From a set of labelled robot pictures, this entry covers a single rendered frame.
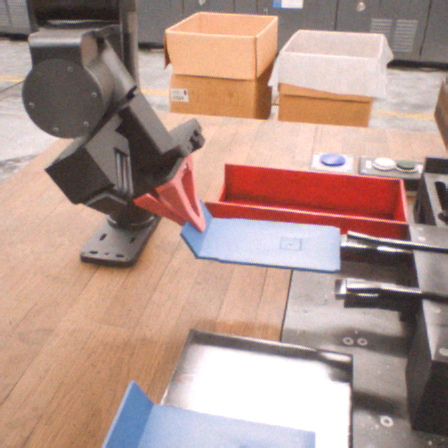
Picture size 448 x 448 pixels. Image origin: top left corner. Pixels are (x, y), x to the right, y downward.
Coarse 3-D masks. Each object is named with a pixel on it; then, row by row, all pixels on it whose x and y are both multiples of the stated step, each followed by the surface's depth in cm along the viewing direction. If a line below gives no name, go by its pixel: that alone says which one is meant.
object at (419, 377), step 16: (400, 272) 57; (400, 320) 55; (416, 320) 46; (416, 336) 45; (416, 352) 45; (416, 368) 44; (416, 384) 43; (432, 384) 40; (416, 400) 43; (432, 400) 41; (416, 416) 43; (432, 416) 42; (432, 432) 43
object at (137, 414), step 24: (120, 408) 39; (144, 408) 42; (168, 408) 42; (120, 432) 38; (144, 432) 40; (168, 432) 41; (192, 432) 41; (216, 432) 40; (240, 432) 41; (264, 432) 41; (288, 432) 40; (312, 432) 41
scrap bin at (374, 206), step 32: (224, 192) 74; (256, 192) 75; (288, 192) 74; (320, 192) 73; (352, 192) 72; (384, 192) 71; (320, 224) 62; (352, 224) 62; (384, 224) 61; (352, 256) 64
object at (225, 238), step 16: (208, 224) 54; (224, 224) 54; (240, 224) 54; (256, 224) 54; (272, 224) 54; (192, 240) 50; (208, 240) 52; (224, 240) 52; (240, 240) 52; (256, 240) 52; (272, 240) 51; (304, 240) 51; (320, 240) 51; (336, 240) 51; (208, 256) 49; (224, 256) 49; (240, 256) 49; (256, 256) 49; (272, 256) 49; (288, 256) 49; (304, 256) 49; (320, 256) 49; (336, 256) 49
